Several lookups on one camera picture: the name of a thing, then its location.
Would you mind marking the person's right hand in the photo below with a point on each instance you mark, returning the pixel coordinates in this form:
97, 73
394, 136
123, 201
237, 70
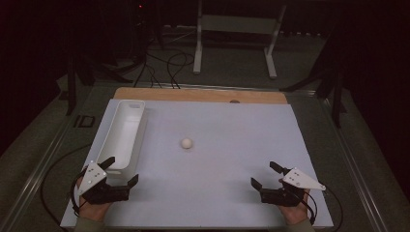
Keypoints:
296, 212

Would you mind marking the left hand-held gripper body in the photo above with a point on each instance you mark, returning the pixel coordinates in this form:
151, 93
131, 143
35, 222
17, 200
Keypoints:
96, 193

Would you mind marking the small black frame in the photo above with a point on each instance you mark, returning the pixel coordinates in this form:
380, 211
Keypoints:
84, 121

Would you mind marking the white table cover sheet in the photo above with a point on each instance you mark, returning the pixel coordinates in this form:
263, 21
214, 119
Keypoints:
225, 180

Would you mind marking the black tripod stand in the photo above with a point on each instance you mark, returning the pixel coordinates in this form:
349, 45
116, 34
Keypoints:
72, 90
335, 96

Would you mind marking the person's left hand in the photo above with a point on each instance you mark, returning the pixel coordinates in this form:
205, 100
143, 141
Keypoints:
93, 211

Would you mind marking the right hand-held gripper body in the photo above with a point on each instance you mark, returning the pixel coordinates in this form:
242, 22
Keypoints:
286, 196

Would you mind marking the white metal stand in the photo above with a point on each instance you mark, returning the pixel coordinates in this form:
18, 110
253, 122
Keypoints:
238, 24

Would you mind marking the white plastic bin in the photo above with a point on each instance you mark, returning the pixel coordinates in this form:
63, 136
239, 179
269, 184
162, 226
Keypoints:
124, 138

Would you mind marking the small white ball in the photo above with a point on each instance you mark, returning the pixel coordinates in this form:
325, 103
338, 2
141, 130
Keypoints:
186, 143

